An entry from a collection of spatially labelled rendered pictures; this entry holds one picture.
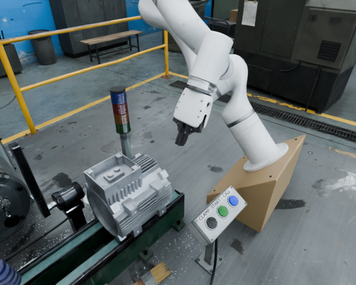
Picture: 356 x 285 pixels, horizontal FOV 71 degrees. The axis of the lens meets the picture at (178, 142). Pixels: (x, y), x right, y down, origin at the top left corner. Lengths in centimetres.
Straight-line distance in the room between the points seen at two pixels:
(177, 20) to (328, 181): 96
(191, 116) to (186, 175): 51
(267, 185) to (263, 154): 17
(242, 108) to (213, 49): 31
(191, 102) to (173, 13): 27
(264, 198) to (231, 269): 25
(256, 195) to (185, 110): 38
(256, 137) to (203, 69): 38
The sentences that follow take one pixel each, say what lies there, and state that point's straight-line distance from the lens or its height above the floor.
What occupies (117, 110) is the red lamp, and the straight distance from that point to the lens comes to 101.
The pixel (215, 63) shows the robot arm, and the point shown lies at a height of 139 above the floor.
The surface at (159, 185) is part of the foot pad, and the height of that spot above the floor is 108.
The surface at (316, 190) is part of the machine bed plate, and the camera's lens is 126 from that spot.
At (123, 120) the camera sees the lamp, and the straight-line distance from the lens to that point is 103.
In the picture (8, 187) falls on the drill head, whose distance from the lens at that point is 86.
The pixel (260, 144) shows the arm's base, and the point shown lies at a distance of 98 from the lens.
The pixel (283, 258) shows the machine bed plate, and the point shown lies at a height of 80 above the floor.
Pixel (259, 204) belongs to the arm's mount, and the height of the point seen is 93.
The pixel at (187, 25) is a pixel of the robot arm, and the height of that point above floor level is 146.
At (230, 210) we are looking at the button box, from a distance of 71.
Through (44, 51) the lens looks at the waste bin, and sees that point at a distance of 575.
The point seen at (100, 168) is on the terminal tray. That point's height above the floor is 113.
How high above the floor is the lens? 160
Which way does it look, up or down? 35 degrees down
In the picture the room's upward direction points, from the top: straight up
